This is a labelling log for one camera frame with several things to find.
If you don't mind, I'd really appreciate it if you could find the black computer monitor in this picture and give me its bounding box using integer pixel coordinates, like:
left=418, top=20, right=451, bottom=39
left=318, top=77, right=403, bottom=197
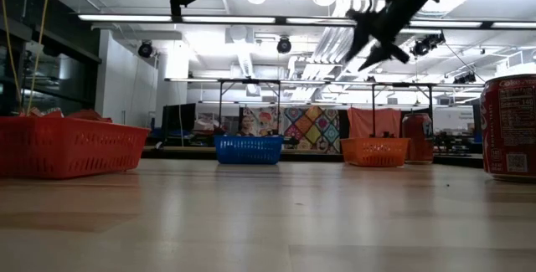
left=161, top=103, right=197, bottom=139

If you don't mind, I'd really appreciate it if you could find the black station frame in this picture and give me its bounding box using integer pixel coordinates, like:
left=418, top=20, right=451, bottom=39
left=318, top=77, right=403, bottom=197
left=217, top=78, right=282, bottom=136
left=370, top=81, right=435, bottom=138

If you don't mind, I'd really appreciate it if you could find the overhead light bar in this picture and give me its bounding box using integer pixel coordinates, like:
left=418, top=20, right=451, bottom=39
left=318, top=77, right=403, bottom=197
left=77, top=12, right=536, bottom=31

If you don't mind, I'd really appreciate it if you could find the orange hanging cloth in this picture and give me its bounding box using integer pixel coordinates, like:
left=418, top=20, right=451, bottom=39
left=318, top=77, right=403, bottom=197
left=346, top=107, right=402, bottom=140

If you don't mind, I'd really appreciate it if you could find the person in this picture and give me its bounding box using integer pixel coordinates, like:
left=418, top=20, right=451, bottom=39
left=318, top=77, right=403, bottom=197
left=237, top=115, right=263, bottom=137

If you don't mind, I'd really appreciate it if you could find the black aluminium rig frame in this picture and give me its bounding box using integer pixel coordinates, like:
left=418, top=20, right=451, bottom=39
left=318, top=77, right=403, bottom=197
left=142, top=145, right=485, bottom=168

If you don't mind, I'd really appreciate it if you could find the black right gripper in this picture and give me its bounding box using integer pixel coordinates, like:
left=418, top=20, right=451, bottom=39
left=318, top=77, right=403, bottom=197
left=344, top=0, right=436, bottom=73

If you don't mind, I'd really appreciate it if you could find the red plastic basket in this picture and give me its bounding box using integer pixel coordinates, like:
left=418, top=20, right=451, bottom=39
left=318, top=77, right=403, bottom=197
left=0, top=115, right=151, bottom=180

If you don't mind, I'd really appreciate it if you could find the red labelled canister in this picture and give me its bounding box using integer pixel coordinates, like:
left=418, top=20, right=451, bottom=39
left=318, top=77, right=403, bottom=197
left=401, top=112, right=435, bottom=166

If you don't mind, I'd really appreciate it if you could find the orange plastic basket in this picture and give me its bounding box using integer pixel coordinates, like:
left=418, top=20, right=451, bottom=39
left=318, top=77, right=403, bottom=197
left=339, top=137, right=410, bottom=168

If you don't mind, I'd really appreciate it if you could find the yellow hanging cable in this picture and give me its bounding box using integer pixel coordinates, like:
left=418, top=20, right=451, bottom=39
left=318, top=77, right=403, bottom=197
left=25, top=0, right=51, bottom=116
left=0, top=0, right=23, bottom=114

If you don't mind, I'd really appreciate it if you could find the geometric patterned quilt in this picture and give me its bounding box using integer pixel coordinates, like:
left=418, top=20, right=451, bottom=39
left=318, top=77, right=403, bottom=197
left=283, top=105, right=341, bottom=155

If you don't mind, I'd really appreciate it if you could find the blue plastic basket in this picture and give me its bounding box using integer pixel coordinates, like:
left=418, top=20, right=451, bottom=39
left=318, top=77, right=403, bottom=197
left=214, top=135, right=285, bottom=166

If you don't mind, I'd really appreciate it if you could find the red soda can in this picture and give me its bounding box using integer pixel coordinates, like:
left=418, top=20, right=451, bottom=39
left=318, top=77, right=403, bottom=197
left=480, top=74, right=536, bottom=183

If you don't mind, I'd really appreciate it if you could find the floral patterned quilt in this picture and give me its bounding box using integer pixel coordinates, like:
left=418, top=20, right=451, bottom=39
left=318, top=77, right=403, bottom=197
left=240, top=106, right=286, bottom=137

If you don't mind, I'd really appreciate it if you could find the black hanging camera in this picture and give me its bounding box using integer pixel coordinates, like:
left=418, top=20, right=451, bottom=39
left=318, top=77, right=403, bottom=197
left=276, top=36, right=293, bottom=54
left=137, top=41, right=154, bottom=59
left=409, top=32, right=446, bottom=59
left=453, top=72, right=477, bottom=85

